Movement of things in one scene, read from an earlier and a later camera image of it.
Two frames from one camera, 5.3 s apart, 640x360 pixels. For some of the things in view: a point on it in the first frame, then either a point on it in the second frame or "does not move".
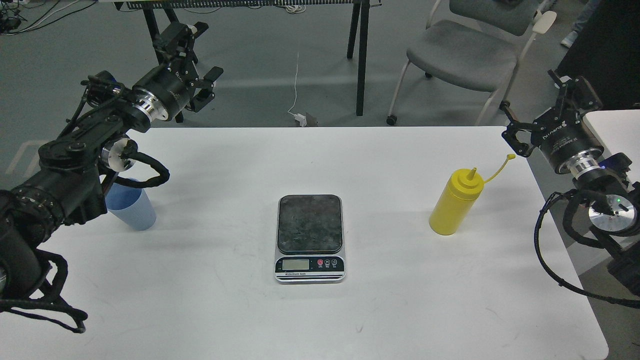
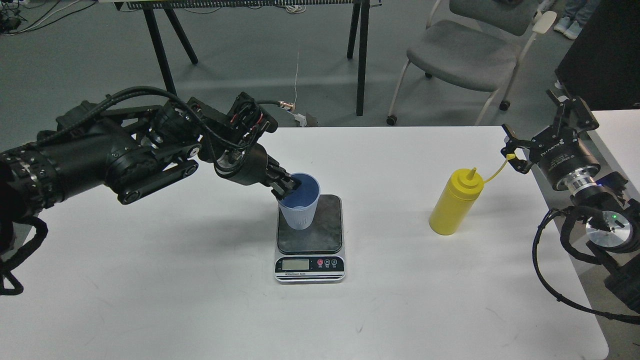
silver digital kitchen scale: (310, 244) does not move
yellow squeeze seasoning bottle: (463, 188) does not move
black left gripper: (165, 91) -> (251, 165)
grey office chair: (482, 43) does not move
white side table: (619, 130) does not move
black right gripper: (564, 140) -> (561, 150)
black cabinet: (607, 52) does not move
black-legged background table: (359, 26) does not move
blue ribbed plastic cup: (132, 204) -> (299, 207)
